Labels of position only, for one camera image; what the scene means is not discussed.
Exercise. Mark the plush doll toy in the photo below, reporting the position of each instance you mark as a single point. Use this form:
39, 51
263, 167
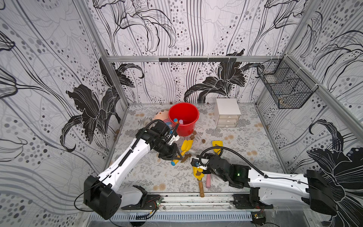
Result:
163, 115

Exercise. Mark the red plastic bucket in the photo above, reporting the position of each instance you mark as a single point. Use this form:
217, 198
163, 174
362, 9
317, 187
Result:
187, 112

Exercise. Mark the yellow trowel wooden handle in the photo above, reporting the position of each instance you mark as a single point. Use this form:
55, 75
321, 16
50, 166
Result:
198, 174

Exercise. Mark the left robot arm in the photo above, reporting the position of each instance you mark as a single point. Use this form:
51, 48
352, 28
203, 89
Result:
102, 193

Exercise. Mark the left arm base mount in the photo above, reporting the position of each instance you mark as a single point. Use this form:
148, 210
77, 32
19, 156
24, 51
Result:
148, 202

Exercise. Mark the green cleaning brush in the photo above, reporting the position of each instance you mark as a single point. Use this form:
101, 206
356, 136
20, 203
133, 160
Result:
194, 153

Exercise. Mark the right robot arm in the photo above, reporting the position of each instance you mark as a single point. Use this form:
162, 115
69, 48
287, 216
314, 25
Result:
269, 188

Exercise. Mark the black wire wall basket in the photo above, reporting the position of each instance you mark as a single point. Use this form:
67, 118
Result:
285, 84

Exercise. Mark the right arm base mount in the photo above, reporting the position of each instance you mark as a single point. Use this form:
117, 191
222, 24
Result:
243, 201

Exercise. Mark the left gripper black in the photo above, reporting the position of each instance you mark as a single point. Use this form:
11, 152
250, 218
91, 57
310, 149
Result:
170, 154

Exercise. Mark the white mini drawer cabinet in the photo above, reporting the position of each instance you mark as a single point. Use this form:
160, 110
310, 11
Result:
227, 112

